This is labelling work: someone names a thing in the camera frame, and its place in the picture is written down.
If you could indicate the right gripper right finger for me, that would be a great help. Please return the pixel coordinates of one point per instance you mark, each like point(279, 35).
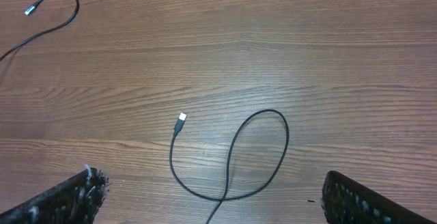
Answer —
point(345, 201)

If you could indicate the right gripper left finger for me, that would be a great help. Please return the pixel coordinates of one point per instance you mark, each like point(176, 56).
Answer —
point(76, 200)

